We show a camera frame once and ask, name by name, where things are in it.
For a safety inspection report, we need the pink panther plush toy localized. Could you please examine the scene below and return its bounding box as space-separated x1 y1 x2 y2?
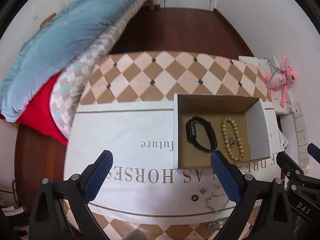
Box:
264 55 296 108

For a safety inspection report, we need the wooden bead bracelet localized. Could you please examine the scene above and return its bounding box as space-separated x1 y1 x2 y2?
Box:
221 117 244 163

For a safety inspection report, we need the open cardboard box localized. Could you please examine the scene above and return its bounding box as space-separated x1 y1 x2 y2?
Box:
174 94 275 170

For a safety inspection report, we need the blue quilt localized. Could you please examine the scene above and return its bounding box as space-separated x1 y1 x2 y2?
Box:
1 0 136 122

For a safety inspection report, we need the red bed sheet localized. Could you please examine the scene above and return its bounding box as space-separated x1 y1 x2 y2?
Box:
0 74 69 146

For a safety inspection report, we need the black smart watch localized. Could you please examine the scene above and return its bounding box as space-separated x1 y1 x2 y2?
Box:
185 116 217 153

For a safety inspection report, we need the wooden bed frame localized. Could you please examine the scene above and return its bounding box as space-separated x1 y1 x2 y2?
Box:
146 0 155 11

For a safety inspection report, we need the white power strip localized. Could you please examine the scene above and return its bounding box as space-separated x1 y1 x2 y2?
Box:
293 102 310 174

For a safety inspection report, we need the checkered mattress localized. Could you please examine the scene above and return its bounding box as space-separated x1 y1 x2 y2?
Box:
49 0 147 145

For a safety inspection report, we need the thin silver chain necklace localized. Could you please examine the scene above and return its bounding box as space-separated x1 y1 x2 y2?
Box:
205 192 230 214

